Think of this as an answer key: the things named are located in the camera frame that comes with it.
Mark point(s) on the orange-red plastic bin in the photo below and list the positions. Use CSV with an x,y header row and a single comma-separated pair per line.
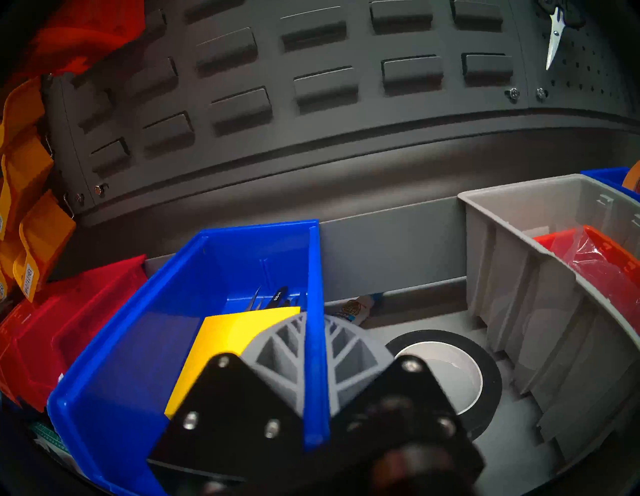
x,y
615,250

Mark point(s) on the black tape roll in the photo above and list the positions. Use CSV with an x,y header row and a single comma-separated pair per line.
x,y
487,390

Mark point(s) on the large beige storage bin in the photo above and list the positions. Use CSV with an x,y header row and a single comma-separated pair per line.
x,y
525,310

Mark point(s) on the white glue bottle blue cap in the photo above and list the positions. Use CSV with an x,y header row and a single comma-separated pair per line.
x,y
350,310

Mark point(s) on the blue plastic storage bin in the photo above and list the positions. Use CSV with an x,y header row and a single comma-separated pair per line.
x,y
607,176
125,360

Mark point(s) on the grey louvred wall panel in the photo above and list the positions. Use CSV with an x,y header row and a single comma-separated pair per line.
x,y
300,90

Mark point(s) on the large grey pegboard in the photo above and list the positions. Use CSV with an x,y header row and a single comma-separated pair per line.
x,y
575,55

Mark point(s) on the orange masking tape roll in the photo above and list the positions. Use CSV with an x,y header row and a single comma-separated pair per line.
x,y
634,176

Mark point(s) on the orange-red hanging bin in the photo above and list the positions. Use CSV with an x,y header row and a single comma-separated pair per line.
x,y
75,30

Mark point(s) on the red parts bin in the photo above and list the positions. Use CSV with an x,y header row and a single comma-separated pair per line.
x,y
50,320

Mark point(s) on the clear bag of hardware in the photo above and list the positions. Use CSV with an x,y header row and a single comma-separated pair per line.
x,y
605,265

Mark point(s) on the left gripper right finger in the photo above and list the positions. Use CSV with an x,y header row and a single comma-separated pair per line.
x,y
400,410

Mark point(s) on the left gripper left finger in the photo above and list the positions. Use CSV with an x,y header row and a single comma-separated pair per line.
x,y
235,415

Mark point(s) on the yellow labelled parts bin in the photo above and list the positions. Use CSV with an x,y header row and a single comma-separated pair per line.
x,y
20,107
42,240
22,175

